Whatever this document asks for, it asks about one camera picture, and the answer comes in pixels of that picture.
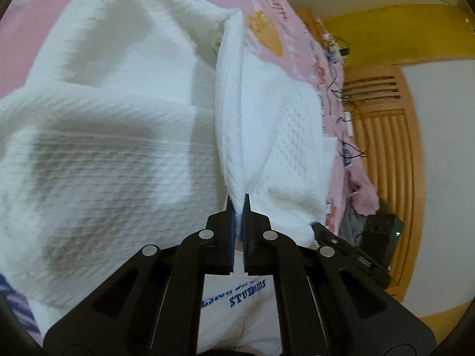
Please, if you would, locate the white printed hoodie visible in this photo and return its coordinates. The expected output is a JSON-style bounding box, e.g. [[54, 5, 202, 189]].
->
[[0, 0, 339, 355]]

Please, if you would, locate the grey garment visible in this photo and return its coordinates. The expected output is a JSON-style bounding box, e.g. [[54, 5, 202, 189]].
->
[[338, 203, 368, 247]]

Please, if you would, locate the black fur-trimmed jacket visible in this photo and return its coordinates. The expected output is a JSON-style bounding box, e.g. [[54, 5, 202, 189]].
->
[[359, 214, 404, 268]]

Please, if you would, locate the yellow wooden headboard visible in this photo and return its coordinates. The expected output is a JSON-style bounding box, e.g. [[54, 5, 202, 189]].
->
[[342, 65, 425, 301]]

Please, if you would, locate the white power adapter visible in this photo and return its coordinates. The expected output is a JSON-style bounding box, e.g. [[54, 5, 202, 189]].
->
[[343, 112, 352, 122]]

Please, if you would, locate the wooden bedside table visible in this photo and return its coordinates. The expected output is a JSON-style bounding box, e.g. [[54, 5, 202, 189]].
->
[[297, 7, 328, 42]]

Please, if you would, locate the pink patterned bed sheet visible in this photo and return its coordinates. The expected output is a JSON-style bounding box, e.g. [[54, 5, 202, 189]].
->
[[0, 0, 380, 346]]

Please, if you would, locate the black charging cable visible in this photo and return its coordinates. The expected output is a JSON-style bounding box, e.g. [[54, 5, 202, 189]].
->
[[319, 34, 369, 160]]

